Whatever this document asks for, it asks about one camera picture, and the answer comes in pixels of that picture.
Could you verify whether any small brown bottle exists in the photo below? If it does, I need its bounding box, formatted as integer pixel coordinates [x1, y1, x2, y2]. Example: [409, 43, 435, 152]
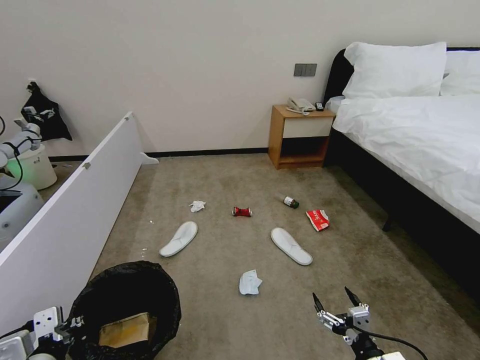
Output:
[277, 194, 301, 209]

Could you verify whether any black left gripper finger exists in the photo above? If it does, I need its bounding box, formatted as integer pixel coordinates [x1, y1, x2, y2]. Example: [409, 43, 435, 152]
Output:
[55, 329, 77, 345]
[56, 315, 86, 333]

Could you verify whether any wooden nightstand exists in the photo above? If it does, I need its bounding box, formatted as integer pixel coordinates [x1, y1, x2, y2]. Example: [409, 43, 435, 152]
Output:
[267, 103, 337, 171]

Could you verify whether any white desk telephone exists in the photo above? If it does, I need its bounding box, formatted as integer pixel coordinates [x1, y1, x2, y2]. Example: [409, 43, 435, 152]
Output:
[286, 97, 317, 115]

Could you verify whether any trash bin with black bag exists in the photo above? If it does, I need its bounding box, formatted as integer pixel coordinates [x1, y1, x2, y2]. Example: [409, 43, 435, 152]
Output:
[68, 260, 183, 360]

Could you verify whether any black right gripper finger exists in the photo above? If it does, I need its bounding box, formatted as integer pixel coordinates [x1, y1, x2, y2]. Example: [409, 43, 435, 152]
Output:
[344, 286, 371, 312]
[312, 292, 348, 333]

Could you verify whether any white partition board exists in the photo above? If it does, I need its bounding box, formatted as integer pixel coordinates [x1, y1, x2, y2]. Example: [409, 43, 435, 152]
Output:
[0, 110, 161, 324]

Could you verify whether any black bed frame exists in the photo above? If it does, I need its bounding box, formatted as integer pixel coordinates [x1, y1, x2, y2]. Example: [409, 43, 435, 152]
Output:
[322, 46, 480, 301]

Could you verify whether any white round bin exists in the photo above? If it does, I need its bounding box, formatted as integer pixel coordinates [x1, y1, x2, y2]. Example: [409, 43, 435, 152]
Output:
[7, 143, 58, 191]

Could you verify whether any white duvet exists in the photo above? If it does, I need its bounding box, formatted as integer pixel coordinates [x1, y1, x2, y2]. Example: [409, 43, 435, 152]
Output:
[331, 94, 480, 242]

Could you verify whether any white slipper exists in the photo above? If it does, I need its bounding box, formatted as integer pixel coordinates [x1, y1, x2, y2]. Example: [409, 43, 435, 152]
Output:
[270, 227, 314, 267]
[158, 220, 199, 258]

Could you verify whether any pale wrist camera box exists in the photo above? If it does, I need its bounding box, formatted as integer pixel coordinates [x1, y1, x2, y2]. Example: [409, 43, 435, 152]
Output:
[347, 305, 373, 333]
[33, 306, 65, 341]

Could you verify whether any black plastic bag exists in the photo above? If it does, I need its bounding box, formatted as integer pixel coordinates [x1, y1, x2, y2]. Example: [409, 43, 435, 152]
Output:
[20, 81, 74, 143]

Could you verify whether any pale blue crumpled tissue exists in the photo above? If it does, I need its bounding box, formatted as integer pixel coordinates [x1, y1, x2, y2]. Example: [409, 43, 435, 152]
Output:
[238, 268, 264, 297]

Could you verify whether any red snack wrapper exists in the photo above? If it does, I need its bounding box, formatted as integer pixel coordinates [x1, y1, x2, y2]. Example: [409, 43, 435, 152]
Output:
[305, 208, 331, 234]

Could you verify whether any brown cardboard piece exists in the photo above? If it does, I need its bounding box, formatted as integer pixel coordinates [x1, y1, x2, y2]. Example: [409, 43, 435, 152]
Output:
[98, 311, 158, 348]

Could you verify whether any grey wall switch panel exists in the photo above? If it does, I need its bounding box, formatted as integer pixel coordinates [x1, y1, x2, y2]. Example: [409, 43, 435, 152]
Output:
[293, 62, 318, 78]

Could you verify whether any large white pillow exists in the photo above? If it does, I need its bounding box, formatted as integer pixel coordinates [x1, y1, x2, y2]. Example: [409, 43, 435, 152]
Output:
[342, 40, 448, 101]

